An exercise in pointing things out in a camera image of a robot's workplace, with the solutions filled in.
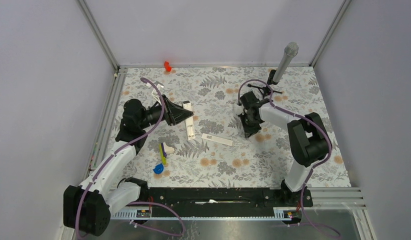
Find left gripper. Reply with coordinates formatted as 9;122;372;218
139;94;193;130

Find white remote control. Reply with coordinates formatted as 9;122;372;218
182;101;196;140

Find white remote battery cover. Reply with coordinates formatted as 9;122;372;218
201;133;233;146

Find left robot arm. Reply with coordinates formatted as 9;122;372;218
63;95;194;236

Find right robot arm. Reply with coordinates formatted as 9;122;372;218
238;91;332;206

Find black microphone tripod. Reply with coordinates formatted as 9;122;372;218
247;69;283;98

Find floral tablecloth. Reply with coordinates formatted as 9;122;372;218
98;66;353;189

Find red toy block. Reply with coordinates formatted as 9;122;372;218
163;61;172;73

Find grey microphone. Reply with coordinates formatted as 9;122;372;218
267;42;299;85

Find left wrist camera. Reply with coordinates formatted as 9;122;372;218
146;81;165;104

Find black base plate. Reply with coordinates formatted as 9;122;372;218
137;187;314;218

